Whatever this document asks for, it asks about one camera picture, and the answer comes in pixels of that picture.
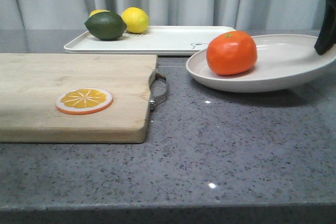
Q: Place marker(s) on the beige round plate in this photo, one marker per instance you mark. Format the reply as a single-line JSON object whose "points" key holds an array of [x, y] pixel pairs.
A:
{"points": [[284, 61]]}

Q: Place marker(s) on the orange toy mandarin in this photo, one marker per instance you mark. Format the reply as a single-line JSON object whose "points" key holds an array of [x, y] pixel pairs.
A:
{"points": [[231, 53]]}

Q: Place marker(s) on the white rectangular bear tray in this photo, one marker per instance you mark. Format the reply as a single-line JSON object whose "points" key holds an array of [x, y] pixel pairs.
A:
{"points": [[157, 40]]}

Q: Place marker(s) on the green lime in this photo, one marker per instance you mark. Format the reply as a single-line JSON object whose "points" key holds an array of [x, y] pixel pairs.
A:
{"points": [[106, 26]]}

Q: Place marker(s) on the partly hidden yellow lemon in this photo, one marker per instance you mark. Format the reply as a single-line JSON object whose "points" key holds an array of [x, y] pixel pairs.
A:
{"points": [[97, 11]]}

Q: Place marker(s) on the orange slice toy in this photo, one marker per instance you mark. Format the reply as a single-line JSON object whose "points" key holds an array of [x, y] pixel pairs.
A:
{"points": [[84, 101]]}

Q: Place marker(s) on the wooden cutting board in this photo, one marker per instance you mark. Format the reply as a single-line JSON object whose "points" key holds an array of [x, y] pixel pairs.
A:
{"points": [[31, 84]]}

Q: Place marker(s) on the metal cutting board handle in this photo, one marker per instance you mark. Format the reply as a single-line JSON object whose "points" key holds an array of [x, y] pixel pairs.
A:
{"points": [[159, 89]]}

